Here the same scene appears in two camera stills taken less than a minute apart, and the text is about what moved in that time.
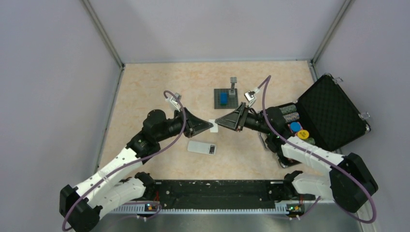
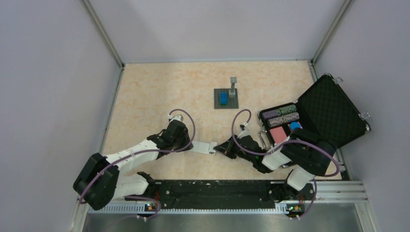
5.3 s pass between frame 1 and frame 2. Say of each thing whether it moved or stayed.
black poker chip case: stayed
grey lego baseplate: stayed
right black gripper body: moved
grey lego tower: stayed
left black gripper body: moved
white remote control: stayed
